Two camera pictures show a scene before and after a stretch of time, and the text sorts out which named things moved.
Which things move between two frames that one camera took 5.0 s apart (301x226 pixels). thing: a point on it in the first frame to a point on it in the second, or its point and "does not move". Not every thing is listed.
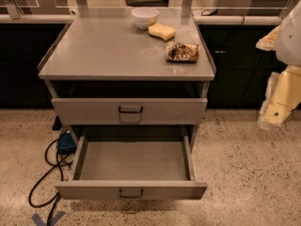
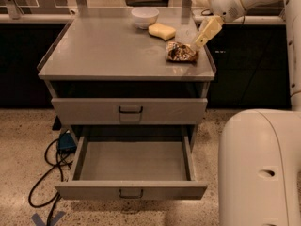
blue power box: [67, 143] does not move
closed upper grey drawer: [129, 111] does not move
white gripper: [290, 38] to [225, 3]
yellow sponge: [162, 31] does not move
